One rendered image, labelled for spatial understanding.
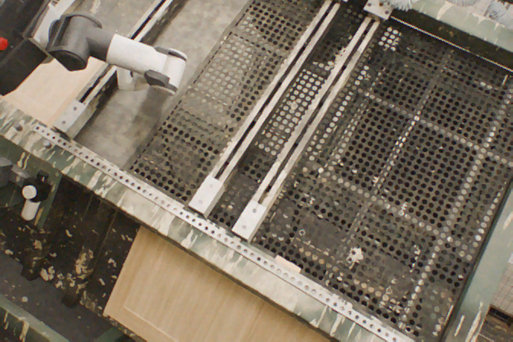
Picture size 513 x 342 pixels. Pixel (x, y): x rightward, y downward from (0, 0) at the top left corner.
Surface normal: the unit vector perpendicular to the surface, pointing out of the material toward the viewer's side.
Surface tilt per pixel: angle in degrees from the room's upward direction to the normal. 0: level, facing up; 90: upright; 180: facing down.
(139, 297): 90
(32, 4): 90
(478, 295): 56
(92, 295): 90
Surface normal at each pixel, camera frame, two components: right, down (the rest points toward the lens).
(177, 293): -0.30, 0.11
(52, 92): -0.03, -0.40
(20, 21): 0.86, 0.47
